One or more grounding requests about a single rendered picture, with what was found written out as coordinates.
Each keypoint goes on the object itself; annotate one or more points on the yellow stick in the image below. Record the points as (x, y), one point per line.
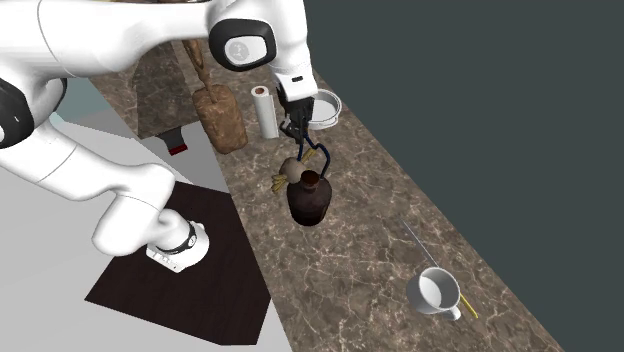
(469, 307)

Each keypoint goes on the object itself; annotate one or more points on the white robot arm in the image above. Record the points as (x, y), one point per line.
(122, 39)

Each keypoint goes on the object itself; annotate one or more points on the thin grey rod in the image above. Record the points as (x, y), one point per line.
(418, 242)

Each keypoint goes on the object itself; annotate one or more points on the black and red object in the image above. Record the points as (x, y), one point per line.
(174, 141)

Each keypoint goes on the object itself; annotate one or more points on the white paper towel roll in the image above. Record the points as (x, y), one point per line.
(266, 113)

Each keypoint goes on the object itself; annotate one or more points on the beige and yellow figure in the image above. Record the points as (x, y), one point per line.
(293, 169)

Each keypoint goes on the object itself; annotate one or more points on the dark robot stand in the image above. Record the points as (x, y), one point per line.
(214, 282)

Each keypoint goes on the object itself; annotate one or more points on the white cup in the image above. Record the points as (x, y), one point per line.
(434, 292)

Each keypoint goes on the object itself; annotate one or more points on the white bowl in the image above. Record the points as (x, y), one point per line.
(325, 111)

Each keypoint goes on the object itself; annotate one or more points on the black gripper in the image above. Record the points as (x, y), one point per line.
(298, 113)

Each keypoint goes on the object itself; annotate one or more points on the dark brown jug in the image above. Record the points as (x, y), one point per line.
(308, 202)

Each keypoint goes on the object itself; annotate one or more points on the brown wooden paddle board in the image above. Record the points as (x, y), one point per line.
(222, 122)

